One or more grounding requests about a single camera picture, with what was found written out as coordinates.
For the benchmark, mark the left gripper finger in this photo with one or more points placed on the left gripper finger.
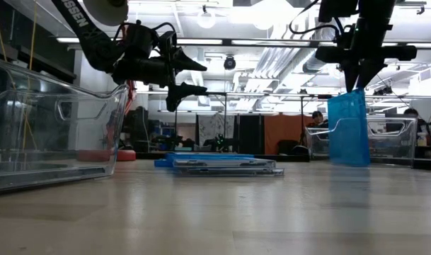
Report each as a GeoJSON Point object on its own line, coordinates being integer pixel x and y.
{"type": "Point", "coordinates": [179, 93]}
{"type": "Point", "coordinates": [185, 62]}

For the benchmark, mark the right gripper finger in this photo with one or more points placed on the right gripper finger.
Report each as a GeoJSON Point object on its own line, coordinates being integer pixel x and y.
{"type": "Point", "coordinates": [350, 74]}
{"type": "Point", "coordinates": [367, 71]}

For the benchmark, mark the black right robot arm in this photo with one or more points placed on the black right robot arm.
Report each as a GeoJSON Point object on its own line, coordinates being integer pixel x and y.
{"type": "Point", "coordinates": [374, 17]}

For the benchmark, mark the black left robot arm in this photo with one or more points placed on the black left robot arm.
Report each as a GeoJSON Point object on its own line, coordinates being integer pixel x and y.
{"type": "Point", "coordinates": [95, 46]}

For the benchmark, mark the person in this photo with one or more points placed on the person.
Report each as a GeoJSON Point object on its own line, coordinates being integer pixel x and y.
{"type": "Point", "coordinates": [413, 115]}
{"type": "Point", "coordinates": [318, 118]}

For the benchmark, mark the red desk lamp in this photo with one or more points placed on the red desk lamp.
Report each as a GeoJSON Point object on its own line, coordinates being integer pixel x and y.
{"type": "Point", "coordinates": [105, 10]}

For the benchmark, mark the clear plastic bin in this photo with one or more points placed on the clear plastic bin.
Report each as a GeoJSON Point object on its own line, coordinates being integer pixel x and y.
{"type": "Point", "coordinates": [59, 134]}
{"type": "Point", "coordinates": [392, 141]}

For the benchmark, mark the black partition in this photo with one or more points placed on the black partition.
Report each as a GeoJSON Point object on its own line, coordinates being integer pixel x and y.
{"type": "Point", "coordinates": [250, 131]}

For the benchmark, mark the overhead light beam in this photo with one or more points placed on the overhead light beam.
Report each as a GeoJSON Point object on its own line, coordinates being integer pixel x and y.
{"type": "Point", "coordinates": [271, 42]}

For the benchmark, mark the orange partition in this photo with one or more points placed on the orange partition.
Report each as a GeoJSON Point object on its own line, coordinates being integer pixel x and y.
{"type": "Point", "coordinates": [282, 127]}

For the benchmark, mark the black bag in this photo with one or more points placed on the black bag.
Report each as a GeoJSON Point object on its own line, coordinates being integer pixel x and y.
{"type": "Point", "coordinates": [293, 147]}

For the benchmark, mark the black overhead camera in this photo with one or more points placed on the black overhead camera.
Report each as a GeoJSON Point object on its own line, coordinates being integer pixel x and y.
{"type": "Point", "coordinates": [229, 63]}

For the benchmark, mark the black background rig frame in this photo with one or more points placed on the black background rig frame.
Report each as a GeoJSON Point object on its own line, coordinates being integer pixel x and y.
{"type": "Point", "coordinates": [302, 117]}
{"type": "Point", "coordinates": [225, 117]}

